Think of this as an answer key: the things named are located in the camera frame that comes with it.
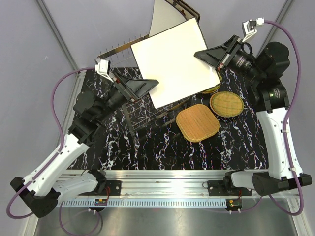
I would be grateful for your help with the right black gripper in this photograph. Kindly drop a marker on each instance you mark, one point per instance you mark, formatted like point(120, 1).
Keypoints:
point(221, 56)

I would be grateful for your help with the cream black-rimmed square plate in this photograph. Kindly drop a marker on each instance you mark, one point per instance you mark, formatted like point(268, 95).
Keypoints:
point(169, 58)

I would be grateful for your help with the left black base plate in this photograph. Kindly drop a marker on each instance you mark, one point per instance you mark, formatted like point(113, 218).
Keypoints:
point(110, 188)

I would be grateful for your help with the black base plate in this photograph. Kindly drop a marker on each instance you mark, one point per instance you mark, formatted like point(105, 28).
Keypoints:
point(217, 188)
point(110, 188)

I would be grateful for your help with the woven wicker tray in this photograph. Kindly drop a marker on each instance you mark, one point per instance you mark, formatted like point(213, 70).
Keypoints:
point(197, 123)

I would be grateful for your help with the white square plate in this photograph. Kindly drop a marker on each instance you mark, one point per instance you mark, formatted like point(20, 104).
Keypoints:
point(165, 16)

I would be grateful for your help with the stainless steel dish rack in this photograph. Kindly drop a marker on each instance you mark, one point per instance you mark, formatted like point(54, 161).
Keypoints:
point(140, 113)

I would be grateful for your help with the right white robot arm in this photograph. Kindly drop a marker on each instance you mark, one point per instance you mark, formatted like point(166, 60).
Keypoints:
point(270, 102)

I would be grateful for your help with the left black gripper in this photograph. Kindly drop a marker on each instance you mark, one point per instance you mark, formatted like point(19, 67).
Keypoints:
point(132, 88)

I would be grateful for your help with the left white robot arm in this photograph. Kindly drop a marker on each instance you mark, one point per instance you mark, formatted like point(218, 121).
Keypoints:
point(39, 190)

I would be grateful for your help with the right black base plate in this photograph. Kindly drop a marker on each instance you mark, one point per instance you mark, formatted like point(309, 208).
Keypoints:
point(217, 188)

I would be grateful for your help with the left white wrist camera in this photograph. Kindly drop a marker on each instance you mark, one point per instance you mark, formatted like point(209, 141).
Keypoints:
point(102, 67)

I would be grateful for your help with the aluminium mounting rail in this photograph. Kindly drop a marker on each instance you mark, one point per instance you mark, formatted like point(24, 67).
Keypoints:
point(159, 189)

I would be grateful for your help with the dark brown square plate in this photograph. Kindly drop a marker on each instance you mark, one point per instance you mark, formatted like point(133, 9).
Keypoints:
point(184, 9)

